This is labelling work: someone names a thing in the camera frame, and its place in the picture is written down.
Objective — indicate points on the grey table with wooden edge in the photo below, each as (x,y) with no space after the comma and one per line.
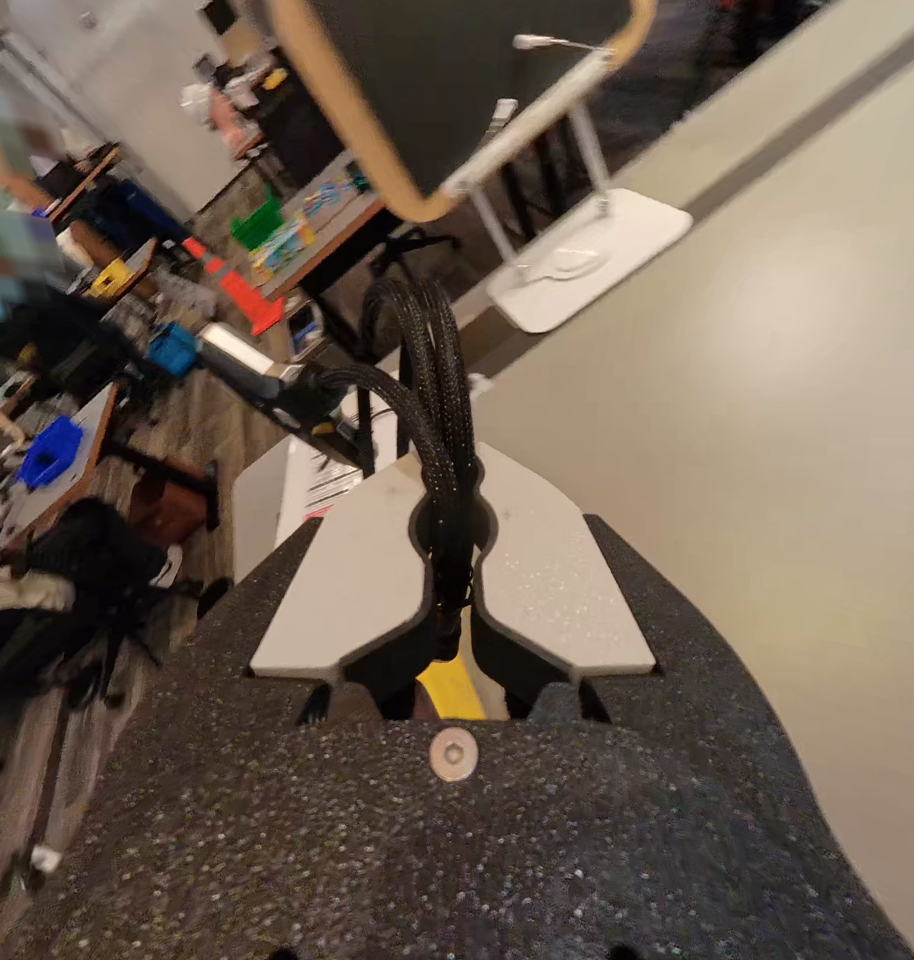
(337,225)

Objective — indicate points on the colourful packet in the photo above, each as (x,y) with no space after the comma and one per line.
(280,247)

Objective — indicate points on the black panel with wooden rim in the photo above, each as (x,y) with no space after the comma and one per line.
(457,90)

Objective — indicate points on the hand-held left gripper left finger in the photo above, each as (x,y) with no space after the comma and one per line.
(352,570)

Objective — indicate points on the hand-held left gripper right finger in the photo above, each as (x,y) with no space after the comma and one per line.
(562,585)

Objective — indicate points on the silver multiport hub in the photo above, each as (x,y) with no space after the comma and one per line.
(239,352)

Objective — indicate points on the green plastic bin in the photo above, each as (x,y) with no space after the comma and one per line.
(255,221)

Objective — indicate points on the blue plastic bin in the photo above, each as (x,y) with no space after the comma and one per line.
(51,450)

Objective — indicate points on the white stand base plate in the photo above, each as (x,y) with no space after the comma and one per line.
(599,255)

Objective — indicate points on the orange traffic cone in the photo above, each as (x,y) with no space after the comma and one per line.
(239,289)

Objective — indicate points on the yellow plastic bin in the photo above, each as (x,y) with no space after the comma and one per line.
(449,690)
(108,277)

